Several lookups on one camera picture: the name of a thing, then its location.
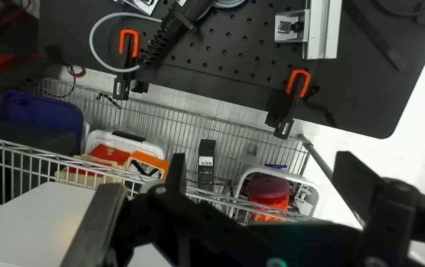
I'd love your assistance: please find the white plastic bin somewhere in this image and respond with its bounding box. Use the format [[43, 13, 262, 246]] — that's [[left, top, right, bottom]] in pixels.
[[85, 129, 167, 161]]

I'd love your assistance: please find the black metal rod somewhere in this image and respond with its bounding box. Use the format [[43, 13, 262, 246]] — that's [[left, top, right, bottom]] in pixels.
[[297, 133, 334, 181]]

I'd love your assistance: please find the black cable with ribbed sleeve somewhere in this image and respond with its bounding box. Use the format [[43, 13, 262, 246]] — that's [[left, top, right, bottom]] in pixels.
[[137, 0, 215, 69]]

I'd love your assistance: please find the orange box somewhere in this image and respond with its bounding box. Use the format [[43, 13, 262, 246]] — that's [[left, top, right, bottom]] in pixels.
[[126, 150, 170, 181]]

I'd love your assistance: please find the red box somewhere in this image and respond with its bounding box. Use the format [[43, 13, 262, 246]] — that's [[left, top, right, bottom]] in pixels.
[[88, 144, 131, 166]]

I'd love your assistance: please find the red and orange container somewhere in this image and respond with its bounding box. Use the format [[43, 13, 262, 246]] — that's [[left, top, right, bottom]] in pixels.
[[245, 176, 291, 223]]

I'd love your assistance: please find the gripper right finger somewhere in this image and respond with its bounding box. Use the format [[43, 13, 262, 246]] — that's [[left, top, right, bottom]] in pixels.
[[332, 150, 425, 267]]

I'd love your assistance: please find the grey cable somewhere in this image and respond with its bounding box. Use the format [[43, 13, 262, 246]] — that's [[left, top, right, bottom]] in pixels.
[[89, 12, 163, 73]]

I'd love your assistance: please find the blue plastic lid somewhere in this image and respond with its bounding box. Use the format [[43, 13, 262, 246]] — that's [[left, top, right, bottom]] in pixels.
[[0, 90, 84, 149]]

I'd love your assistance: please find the white plastic basket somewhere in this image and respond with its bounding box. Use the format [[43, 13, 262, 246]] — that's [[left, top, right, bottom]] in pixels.
[[234, 166, 323, 224]]

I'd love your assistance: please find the orange and black clamp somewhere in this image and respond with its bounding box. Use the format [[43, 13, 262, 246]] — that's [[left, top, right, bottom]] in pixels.
[[113, 29, 150, 101], [265, 69, 321, 140]]

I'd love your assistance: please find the wooden toy tray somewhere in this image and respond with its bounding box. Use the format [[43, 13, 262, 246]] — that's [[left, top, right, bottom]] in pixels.
[[54, 155, 124, 188]]

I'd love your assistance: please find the bundle of red cables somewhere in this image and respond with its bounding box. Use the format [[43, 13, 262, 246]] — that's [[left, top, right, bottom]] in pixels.
[[0, 32, 46, 94]]

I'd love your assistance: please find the wire basket shelf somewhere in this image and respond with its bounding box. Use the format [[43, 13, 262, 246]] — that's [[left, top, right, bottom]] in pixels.
[[0, 77, 332, 227]]

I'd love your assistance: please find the aluminium profile post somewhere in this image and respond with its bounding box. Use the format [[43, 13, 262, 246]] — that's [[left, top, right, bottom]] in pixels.
[[303, 0, 343, 60]]

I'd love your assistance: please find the black box with label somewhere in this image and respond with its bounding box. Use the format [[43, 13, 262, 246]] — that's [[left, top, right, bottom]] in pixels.
[[197, 139, 217, 192]]

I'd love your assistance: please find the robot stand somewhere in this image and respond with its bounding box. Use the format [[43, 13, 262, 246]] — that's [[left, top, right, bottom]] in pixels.
[[38, 0, 425, 140]]

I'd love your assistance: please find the aluminium corner bracket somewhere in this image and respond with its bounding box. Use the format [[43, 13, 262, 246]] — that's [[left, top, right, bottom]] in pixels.
[[274, 9, 311, 43]]

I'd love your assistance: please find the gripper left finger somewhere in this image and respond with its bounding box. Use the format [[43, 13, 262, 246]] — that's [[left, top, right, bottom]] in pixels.
[[60, 153, 261, 267]]

